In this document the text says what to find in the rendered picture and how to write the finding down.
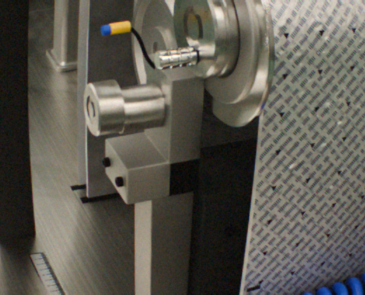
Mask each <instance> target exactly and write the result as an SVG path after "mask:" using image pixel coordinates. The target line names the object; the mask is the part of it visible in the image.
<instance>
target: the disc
mask: <svg viewBox="0 0 365 295"><path fill-rule="evenodd" d="M251 5H252V9H253V14H254V17H255V29H256V34H257V53H256V54H257V60H256V65H255V72H254V75H253V81H252V84H251V86H250V88H249V90H248V92H247V94H246V95H245V96H244V97H243V98H242V99H241V100H240V101H239V102H237V103H233V104H224V103H221V102H219V100H217V99H216V98H214V97H213V96H212V95H211V94H210V93H209V92H208V91H207V90H206V88H205V87H204V102H205V104H206V106H207V108H208V109H209V110H210V111H212V113H213V114H214V115H215V116H216V117H217V118H219V120H220V121H222V122H224V123H225V124H228V125H230V126H245V125H247V124H250V123H251V122H253V121H254V120H255V119H256V118H257V116H258V115H259V114H260V112H261V111H262V109H263V107H264V106H265V103H266V101H267V99H268V97H269V94H270V91H271V85H272V80H273V75H274V59H275V51H274V30H273V22H272V16H271V11H270V4H269V1H268V0H251Z"/></svg>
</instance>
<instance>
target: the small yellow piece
mask: <svg viewBox="0 0 365 295"><path fill-rule="evenodd" d="M100 32H101V35H103V36H104V35H108V34H111V35H113V34H123V33H129V32H132V33H134V35H135V37H136V38H137V40H138V43H139V45H140V48H141V51H142V54H143V55H144V57H145V59H146V61H147V62H148V64H149V65H150V66H151V67H152V68H153V69H155V66H154V63H153V62H152V61H151V60H150V58H149V56H148V54H147V51H146V50H145V47H144V44H143V42H142V38H141V37H140V35H139V34H138V32H137V31H136V30H135V29H133V28H132V27H131V24H130V23H129V21H127V22H116V23H111V24H109V25H103V26H102V27H101V31H100Z"/></svg>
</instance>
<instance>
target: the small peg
mask: <svg viewBox="0 0 365 295"><path fill-rule="evenodd" d="M196 63H197V52H196V50H195V48H194V47H193V46H187V47H185V48H183V47H181V48H176V49H174V48H171V49H167V50H166V51H165V50H160V51H157V52H156V53H155V54H154V64H155V66H156V67H157V68H158V69H159V70H165V69H167V68H170V69H171V68H176V67H186V66H187V65H188V66H191V65H196Z"/></svg>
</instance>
